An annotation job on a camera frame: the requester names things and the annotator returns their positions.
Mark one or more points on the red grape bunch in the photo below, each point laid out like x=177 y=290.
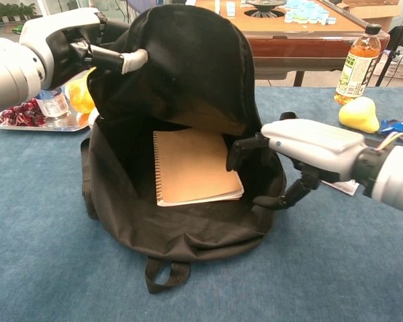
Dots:
x=20 y=115

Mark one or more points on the upright white mahjong tile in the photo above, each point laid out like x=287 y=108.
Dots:
x=217 y=8

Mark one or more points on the black mahjong table dial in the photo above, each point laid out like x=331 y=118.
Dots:
x=263 y=5

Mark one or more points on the yellow toy pear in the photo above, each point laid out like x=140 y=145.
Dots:
x=359 y=115

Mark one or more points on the metal tray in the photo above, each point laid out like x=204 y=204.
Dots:
x=67 y=123

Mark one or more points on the blue mahjong tile pile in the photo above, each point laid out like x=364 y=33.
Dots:
x=305 y=13

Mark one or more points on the white plastic basket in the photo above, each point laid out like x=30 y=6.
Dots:
x=399 y=70

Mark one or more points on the brown mahjong table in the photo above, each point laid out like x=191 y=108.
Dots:
x=289 y=43

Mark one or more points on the tea bottle with black cap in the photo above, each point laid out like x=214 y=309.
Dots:
x=356 y=67

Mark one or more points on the green potted plants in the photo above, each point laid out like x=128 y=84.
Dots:
x=10 y=11

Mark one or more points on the blue snack packet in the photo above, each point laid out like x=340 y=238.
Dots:
x=394 y=126

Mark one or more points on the white framed glass partition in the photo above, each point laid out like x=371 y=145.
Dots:
x=53 y=4

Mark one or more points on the black tripod stand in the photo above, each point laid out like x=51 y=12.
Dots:
x=386 y=67

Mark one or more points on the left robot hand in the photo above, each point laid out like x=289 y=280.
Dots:
x=53 y=33

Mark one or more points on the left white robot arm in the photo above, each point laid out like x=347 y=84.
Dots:
x=6 y=77

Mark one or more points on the orange yellow toy fruit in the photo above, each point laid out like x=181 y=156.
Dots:
x=80 y=97

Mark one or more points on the brown spiral notebook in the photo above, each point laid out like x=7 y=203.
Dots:
x=191 y=167

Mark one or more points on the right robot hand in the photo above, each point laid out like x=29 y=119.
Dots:
x=315 y=144

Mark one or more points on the black fabric backpack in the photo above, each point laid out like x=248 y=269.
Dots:
x=194 y=50

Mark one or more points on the blue carpet table cover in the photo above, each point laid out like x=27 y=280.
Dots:
x=37 y=201

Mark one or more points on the green object on floor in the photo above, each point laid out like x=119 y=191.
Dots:
x=18 y=29

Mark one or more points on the lavender robot base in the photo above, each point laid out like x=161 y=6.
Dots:
x=134 y=8

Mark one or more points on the small white box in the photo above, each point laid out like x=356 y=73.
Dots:
x=346 y=188

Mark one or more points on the cardboard box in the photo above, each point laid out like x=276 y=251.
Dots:
x=372 y=13

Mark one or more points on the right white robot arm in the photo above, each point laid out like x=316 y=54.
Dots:
x=396 y=177

